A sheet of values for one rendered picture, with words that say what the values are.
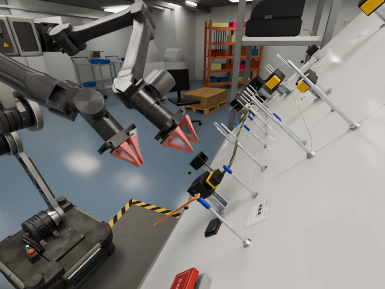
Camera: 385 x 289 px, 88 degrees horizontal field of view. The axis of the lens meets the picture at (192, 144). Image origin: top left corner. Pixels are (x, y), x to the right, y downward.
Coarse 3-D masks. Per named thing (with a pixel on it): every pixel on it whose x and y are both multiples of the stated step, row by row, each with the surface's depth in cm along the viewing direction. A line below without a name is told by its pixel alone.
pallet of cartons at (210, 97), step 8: (200, 88) 521; (208, 88) 521; (216, 88) 521; (192, 96) 457; (200, 96) 445; (208, 96) 441; (216, 96) 464; (224, 96) 504; (192, 104) 466; (200, 104) 453; (208, 104) 446; (216, 104) 474; (224, 104) 519; (208, 112) 452
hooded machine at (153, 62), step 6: (150, 42) 473; (150, 48) 473; (156, 48) 492; (150, 54) 478; (156, 54) 496; (150, 60) 482; (156, 60) 501; (150, 66) 481; (156, 66) 500; (162, 66) 518; (144, 72) 476; (150, 72) 486; (144, 78) 483
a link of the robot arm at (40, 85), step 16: (0, 64) 38; (16, 64) 40; (0, 80) 40; (16, 80) 40; (32, 80) 42; (48, 80) 44; (32, 96) 43; (48, 96) 44; (64, 96) 47; (64, 112) 47
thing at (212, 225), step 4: (212, 220) 44; (216, 220) 42; (212, 224) 42; (216, 224) 41; (220, 224) 41; (208, 228) 42; (212, 228) 41; (216, 228) 40; (208, 232) 42; (212, 232) 40; (216, 232) 40; (208, 236) 42
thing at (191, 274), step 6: (186, 270) 31; (192, 270) 29; (180, 276) 30; (186, 276) 29; (192, 276) 29; (174, 282) 31; (180, 282) 29; (186, 282) 28; (192, 282) 28; (174, 288) 29; (180, 288) 28; (186, 288) 27; (192, 288) 28
